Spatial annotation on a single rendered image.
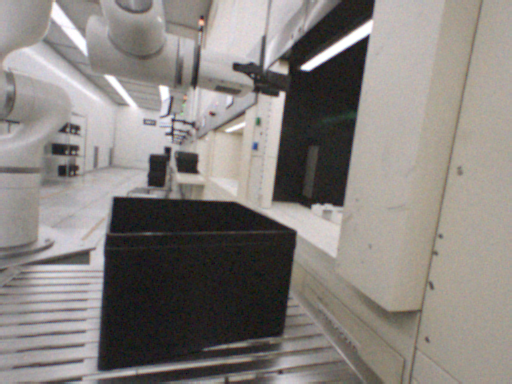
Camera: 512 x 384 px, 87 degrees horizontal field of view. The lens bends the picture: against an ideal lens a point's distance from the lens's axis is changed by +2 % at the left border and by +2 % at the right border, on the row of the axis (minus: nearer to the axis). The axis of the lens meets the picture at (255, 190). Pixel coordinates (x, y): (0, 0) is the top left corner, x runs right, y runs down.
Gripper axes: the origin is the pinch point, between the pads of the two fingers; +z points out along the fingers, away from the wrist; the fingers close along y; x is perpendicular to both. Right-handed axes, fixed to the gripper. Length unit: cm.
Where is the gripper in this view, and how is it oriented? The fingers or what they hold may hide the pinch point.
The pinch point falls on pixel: (275, 85)
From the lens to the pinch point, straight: 56.5
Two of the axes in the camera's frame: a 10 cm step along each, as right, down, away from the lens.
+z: 9.5, 0.8, 3.1
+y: 3.0, 1.3, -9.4
